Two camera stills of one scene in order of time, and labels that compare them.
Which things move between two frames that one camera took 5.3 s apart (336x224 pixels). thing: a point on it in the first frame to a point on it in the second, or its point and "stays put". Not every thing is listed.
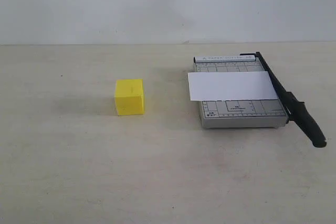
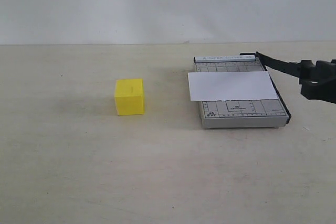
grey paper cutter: [238, 114] stays put
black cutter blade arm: [297, 111] to [294, 68]
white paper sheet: [221, 86] stays put
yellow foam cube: [128, 96] stays put
